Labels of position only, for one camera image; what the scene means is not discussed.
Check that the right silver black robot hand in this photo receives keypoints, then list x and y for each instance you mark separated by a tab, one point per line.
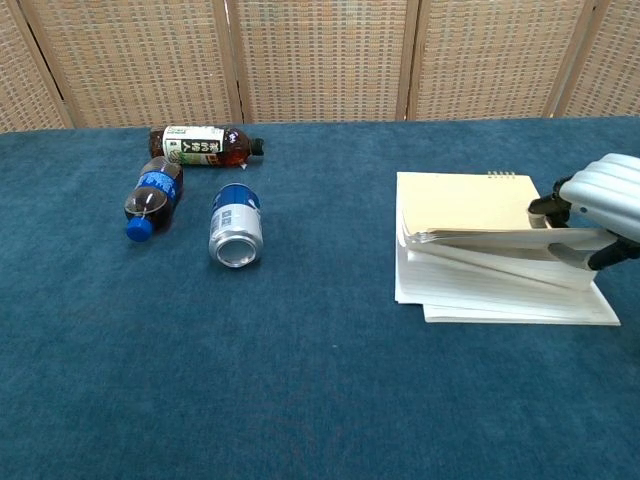
610	195

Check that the cream spiral notebook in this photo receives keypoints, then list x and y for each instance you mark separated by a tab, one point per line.
465	210

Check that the woven bamboo folding screen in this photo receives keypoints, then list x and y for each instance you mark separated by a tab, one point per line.
320	60

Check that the blue table cloth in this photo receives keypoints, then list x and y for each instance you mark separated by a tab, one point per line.
320	350

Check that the blue white drink can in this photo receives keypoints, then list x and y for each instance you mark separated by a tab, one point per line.
236	225

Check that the brown tea bottle white label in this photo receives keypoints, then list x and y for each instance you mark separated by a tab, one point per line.
205	146

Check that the cola bottle blue cap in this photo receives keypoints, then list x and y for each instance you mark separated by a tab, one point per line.
152	197

